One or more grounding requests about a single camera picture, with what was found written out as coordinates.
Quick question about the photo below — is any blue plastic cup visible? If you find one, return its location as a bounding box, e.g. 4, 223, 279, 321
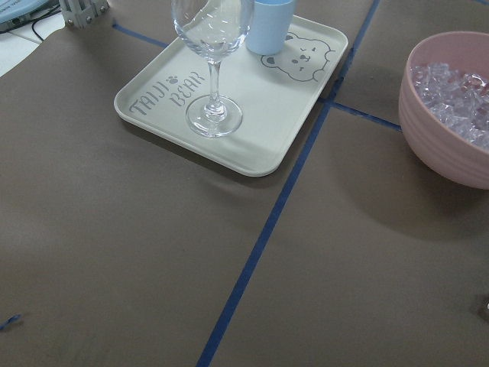
245, 0, 296, 55

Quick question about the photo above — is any pile of clear ice cubes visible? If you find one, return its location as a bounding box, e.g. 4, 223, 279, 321
410, 63, 488, 151

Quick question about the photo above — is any cream bear serving tray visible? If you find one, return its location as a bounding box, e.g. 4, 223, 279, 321
114, 16, 348, 177

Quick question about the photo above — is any clear wine glass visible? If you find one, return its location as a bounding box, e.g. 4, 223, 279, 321
171, 0, 254, 138

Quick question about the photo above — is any pink bowl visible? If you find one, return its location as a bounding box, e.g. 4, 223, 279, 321
398, 31, 488, 190

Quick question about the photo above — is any blue teach pendant tablet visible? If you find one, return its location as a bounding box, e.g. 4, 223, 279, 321
1, 0, 60, 33

